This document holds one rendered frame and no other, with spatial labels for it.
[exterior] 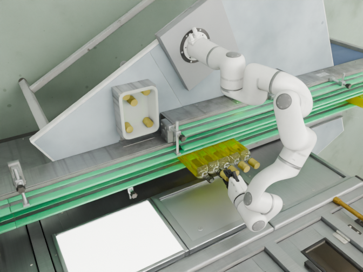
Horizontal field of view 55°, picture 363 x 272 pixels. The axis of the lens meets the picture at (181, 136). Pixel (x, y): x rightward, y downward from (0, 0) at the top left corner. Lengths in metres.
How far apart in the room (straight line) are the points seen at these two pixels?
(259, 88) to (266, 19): 0.64
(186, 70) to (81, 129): 0.53
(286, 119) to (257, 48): 0.81
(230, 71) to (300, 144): 0.40
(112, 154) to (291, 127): 0.79
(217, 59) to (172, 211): 0.66
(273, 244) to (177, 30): 0.94
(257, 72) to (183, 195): 0.65
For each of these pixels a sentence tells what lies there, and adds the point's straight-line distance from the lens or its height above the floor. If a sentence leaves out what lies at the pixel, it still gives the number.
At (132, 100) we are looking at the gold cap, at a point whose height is 0.81.
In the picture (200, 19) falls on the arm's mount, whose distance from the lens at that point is 1.55.
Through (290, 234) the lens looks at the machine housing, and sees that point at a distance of 1.54.
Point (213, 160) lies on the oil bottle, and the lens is 1.53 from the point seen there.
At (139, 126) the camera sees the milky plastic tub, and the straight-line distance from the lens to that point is 1.59.
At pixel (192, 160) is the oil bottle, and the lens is 1.53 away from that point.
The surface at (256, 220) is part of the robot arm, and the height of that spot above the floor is 1.45.
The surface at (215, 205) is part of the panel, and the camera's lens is 1.54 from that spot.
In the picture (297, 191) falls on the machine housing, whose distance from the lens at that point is 1.74.
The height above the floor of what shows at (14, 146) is 0.18.
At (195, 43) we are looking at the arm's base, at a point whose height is 0.85.
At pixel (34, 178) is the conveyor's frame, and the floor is 0.84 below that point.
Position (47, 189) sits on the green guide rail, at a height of 0.90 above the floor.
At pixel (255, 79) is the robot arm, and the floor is 1.20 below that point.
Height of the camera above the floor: 2.06
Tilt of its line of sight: 47 degrees down
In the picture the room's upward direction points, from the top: 132 degrees clockwise
